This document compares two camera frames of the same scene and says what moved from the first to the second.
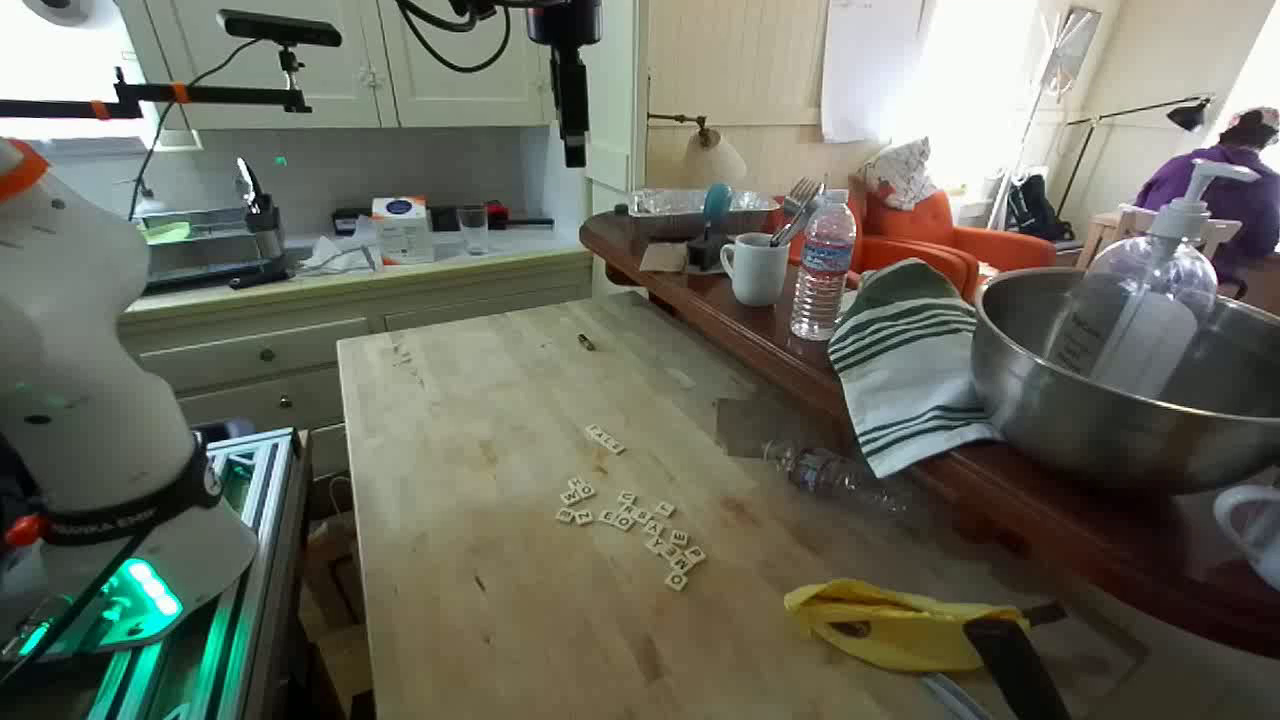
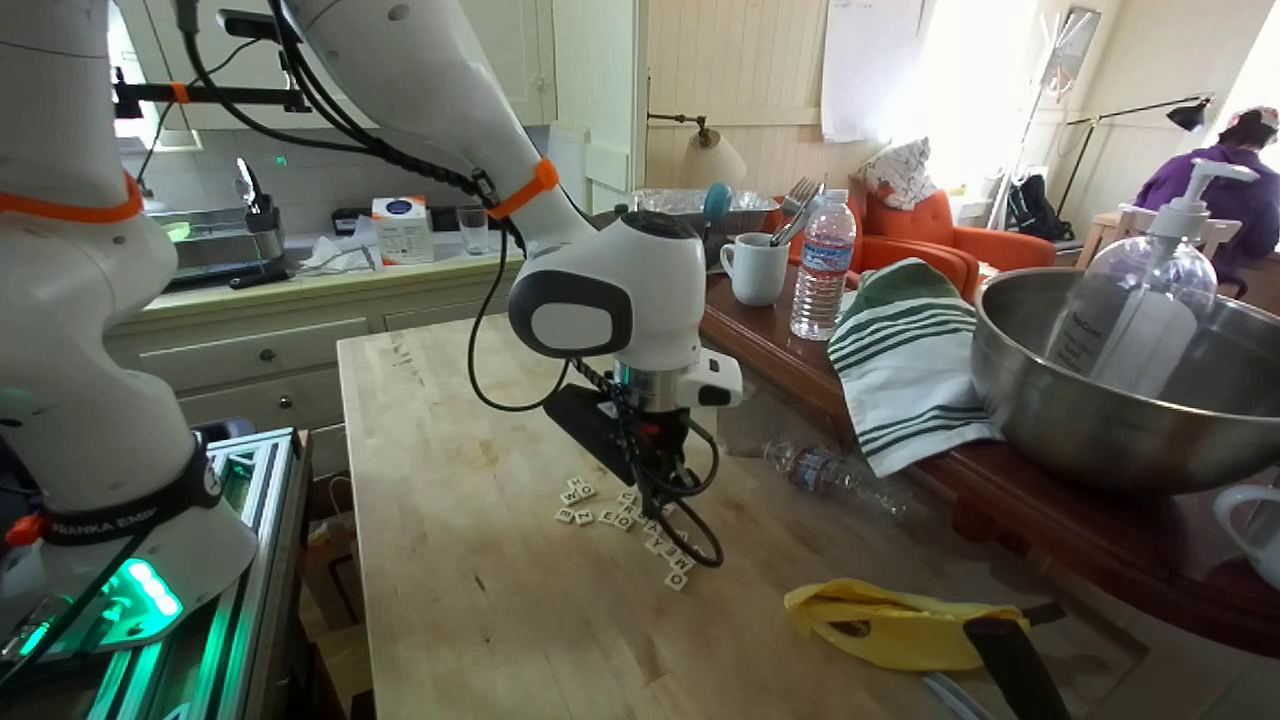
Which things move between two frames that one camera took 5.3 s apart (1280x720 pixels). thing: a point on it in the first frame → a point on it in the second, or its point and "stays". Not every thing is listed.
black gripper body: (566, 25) → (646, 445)
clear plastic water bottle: (826, 264) stays
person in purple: (1249, 206) stays
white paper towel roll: (400, 224) stays
